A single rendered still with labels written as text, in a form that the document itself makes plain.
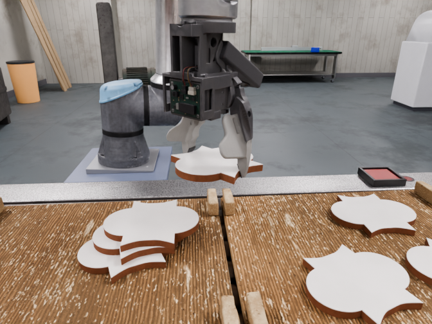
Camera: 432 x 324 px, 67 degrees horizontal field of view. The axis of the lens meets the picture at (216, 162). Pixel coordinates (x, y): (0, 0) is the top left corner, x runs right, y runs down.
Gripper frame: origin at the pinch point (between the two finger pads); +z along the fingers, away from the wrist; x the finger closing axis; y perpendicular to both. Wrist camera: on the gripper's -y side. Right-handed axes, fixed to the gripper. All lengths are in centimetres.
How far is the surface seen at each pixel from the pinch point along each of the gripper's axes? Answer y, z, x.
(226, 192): -6.6, 8.9, -2.7
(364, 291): 1.0, 10.0, 24.4
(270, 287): 6.5, 11.4, 14.7
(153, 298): 17.3, 11.6, 4.4
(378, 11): -950, -63, -233
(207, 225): 0.9, 11.6, -0.8
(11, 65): -191, 47, -608
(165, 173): -19.3, 18.6, -33.6
